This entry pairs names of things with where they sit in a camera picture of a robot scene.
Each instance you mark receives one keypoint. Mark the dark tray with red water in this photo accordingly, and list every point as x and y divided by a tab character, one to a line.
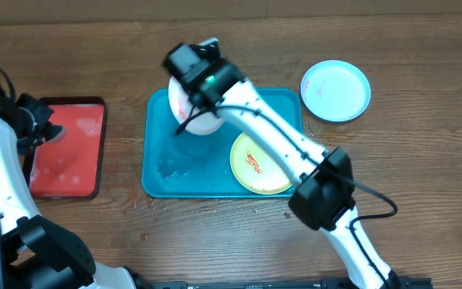
70	166

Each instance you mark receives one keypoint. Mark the teal plastic tray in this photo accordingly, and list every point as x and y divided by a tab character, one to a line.
188	165

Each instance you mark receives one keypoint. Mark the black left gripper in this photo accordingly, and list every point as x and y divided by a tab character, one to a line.
44	110

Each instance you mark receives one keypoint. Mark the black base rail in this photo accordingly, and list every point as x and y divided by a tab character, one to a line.
326	283

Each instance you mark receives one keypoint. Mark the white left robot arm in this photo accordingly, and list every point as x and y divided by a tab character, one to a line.
35	252

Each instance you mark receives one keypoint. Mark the white plate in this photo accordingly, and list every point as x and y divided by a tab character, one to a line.
181	108

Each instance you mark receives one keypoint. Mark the light blue plate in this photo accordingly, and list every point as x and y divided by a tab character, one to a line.
335	91

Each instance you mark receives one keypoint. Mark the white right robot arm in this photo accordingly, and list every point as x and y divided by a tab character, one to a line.
322	179

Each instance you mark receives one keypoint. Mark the orange and green sponge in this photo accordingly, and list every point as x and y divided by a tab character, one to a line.
55	133

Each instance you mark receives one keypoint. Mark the yellow-green plate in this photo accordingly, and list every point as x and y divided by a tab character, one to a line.
255	169

